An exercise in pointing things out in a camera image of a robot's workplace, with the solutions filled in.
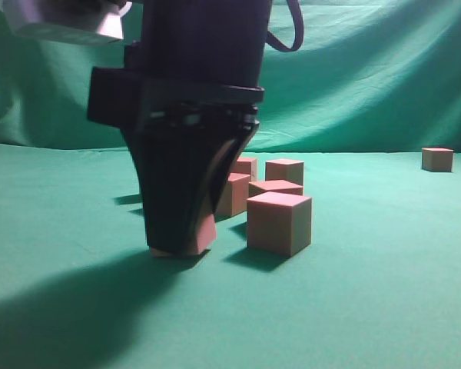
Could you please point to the green cloth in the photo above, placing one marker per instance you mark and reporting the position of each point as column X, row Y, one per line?
column 380, row 286

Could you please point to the pink cube column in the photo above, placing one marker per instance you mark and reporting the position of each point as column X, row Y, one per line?
column 247, row 166
column 437, row 159
column 234, row 197
column 279, row 223
column 281, row 186
column 205, row 234
column 285, row 169

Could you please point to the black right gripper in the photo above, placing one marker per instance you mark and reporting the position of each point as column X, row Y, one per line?
column 178, row 170

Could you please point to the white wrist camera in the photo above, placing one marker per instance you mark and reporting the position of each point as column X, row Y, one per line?
column 71, row 22

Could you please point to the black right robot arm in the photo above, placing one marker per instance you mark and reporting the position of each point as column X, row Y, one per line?
column 187, row 24

